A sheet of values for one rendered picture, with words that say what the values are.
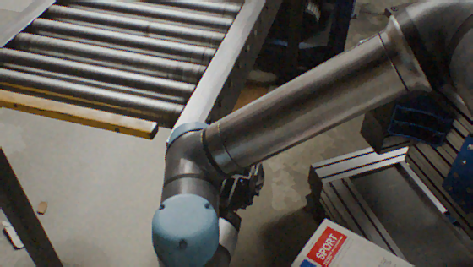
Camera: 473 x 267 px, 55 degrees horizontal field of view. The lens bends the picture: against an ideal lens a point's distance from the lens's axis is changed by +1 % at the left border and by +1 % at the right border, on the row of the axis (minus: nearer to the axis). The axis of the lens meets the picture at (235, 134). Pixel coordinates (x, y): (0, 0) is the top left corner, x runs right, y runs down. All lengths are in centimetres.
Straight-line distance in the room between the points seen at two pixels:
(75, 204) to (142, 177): 26
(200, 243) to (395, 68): 28
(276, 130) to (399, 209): 100
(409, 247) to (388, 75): 97
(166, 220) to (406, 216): 108
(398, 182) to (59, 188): 122
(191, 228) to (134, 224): 118
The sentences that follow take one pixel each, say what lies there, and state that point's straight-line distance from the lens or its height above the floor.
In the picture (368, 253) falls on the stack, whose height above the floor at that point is 83.
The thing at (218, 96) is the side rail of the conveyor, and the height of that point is 80.
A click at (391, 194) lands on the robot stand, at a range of 154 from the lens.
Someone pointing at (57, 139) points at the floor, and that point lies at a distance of 205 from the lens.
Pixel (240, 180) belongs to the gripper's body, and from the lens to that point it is 69.
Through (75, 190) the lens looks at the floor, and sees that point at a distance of 184.
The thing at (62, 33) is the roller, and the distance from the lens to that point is 114.
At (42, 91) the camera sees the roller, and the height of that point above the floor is 79.
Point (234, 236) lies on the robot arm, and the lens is 67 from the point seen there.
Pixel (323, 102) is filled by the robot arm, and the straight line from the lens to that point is 53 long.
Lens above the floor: 136
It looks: 45 degrees down
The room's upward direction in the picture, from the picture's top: straight up
